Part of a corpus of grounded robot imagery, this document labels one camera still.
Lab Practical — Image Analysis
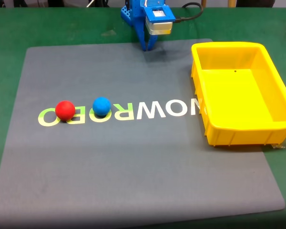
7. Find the blue ball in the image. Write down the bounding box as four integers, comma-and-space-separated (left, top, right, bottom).
92, 96, 112, 117

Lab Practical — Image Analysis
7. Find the clear tape piece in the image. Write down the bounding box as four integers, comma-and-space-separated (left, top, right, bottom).
271, 140, 286, 150

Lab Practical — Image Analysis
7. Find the yellow plastic bin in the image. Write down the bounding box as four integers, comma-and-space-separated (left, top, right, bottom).
190, 42, 286, 147

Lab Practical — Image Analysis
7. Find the black cable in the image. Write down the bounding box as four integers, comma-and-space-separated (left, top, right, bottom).
174, 1, 204, 24

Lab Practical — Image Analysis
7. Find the red ball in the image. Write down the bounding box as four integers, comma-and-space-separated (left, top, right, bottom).
55, 100, 76, 121

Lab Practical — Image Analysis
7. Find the gray mat with lettering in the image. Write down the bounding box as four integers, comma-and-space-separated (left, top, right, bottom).
0, 38, 286, 226

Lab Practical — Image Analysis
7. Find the silver camera box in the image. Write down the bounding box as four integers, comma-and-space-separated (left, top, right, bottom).
145, 19, 174, 36

